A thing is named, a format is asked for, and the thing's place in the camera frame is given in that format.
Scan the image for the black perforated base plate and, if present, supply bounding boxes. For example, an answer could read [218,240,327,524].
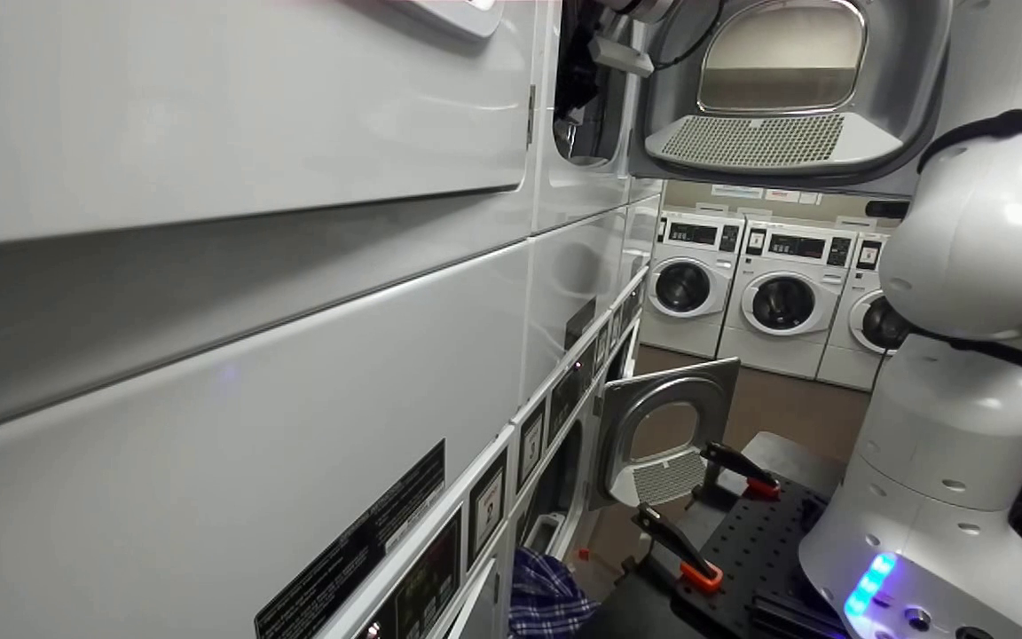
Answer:
[585,477,858,639]

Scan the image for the black clamp red handles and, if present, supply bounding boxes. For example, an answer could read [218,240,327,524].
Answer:
[700,440,788,507]

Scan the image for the white stacked dryer open doors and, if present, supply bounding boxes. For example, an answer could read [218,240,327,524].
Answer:
[520,0,670,579]

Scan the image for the small open dryer door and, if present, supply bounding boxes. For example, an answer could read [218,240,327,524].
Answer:
[592,356,744,515]

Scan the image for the large open dryer door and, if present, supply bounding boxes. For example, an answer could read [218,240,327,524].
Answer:
[626,0,960,193]

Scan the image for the blue plaid cloth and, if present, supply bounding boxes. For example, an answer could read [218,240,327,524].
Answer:
[507,545,600,639]

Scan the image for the white front load washer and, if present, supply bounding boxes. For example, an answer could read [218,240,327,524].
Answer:
[715,217,858,383]
[639,211,749,361]
[811,229,919,393]

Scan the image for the black clamp orange handles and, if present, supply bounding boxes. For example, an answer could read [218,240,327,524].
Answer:
[631,501,731,596]

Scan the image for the white stacked dryer closed doors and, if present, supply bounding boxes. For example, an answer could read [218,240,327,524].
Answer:
[0,0,560,639]

